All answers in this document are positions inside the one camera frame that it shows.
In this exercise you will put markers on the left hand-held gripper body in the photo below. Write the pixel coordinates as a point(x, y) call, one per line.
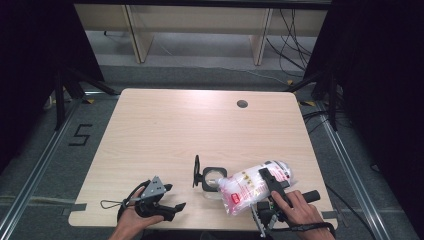
point(154, 189)

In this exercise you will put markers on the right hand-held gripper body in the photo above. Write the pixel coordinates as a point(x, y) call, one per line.
point(266, 213)

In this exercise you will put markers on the red and white refill pouch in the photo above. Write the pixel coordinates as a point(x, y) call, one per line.
point(243, 190)

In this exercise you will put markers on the glass jar with black lid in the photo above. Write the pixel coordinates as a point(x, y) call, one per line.
point(208, 186)

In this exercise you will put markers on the person's right hand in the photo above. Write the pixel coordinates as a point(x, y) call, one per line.
point(300, 211)

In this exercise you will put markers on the person's left hand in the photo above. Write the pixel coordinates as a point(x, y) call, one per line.
point(130, 223)

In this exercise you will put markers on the person's dark clothing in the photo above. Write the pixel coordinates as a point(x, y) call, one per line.
point(173, 236)

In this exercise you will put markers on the grey tape strip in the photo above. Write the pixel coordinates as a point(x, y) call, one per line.
point(77, 208)
point(330, 214)

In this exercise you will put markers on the yellow and black tape piece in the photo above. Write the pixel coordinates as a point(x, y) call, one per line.
point(308, 103)
point(290, 82)
point(88, 101)

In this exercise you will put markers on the black metal stand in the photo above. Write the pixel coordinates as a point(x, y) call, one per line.
point(332, 103)
point(60, 100)

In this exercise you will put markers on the black curtain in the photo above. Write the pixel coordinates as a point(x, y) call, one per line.
point(383, 83)
point(33, 66)

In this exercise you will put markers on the aluminium floor rail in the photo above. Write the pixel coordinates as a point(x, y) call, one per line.
point(36, 170)
point(350, 170)

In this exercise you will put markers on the light wooden desk frame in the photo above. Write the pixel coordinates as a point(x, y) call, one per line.
point(200, 18)

